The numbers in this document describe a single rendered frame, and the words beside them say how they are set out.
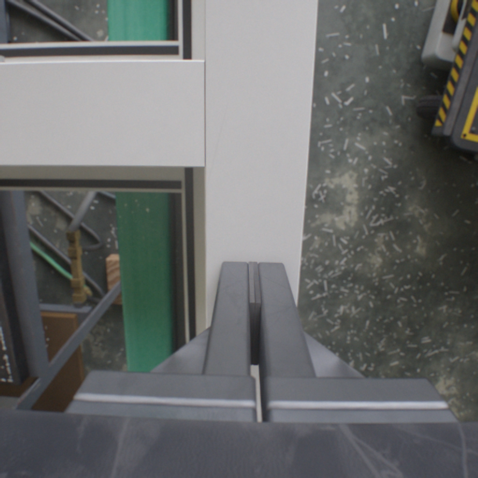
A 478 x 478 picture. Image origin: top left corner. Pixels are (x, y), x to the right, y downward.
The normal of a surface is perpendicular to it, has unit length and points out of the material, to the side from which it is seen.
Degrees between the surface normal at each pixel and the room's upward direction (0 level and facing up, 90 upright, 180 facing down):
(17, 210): 90
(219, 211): 0
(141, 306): 0
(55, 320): 0
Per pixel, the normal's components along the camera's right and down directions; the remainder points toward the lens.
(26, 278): 1.00, 0.04
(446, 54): -0.02, 0.29
